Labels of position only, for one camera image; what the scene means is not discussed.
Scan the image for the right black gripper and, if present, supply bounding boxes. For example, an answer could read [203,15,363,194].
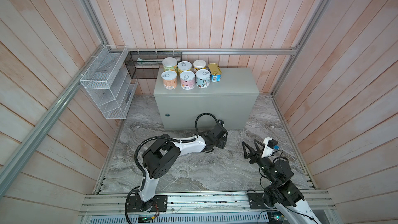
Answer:
[243,139,275,184]

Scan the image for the blue label can front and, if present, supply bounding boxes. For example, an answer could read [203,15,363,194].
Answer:
[195,69,210,88]

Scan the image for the gold sardine tin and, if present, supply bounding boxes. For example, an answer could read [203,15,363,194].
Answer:
[208,63,222,82]

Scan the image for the pink label can front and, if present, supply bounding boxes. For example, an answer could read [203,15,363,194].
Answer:
[180,71,195,90]

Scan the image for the orange label can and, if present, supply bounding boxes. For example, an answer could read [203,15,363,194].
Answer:
[161,70,177,90]

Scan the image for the yellow label can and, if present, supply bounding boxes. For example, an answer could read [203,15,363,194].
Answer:
[162,57,178,73]

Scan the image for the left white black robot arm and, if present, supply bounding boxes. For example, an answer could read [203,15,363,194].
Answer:
[134,120,228,203]

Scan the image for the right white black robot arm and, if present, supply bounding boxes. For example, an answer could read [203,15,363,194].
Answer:
[242,138,321,224]

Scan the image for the grey metal cabinet box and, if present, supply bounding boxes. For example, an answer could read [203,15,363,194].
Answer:
[153,67,259,130]

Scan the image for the black mesh basket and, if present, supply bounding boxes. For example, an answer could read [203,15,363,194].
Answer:
[124,51,182,79]

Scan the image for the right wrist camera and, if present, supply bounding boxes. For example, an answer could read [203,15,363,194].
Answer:
[261,137,280,158]

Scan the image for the black corrugated cable hose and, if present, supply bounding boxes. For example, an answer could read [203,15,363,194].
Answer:
[124,112,220,224]

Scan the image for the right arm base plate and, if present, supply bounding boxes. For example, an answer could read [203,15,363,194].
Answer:
[247,191,271,209]

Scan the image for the aluminium front rail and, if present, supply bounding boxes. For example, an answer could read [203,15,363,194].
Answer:
[78,190,336,216]

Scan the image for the aluminium back frame rail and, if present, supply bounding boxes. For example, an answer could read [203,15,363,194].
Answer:
[126,48,298,55]

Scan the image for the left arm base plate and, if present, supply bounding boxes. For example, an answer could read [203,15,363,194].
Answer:
[125,195,168,213]

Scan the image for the white wire mesh shelf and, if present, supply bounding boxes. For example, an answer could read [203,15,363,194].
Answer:
[80,45,137,120]

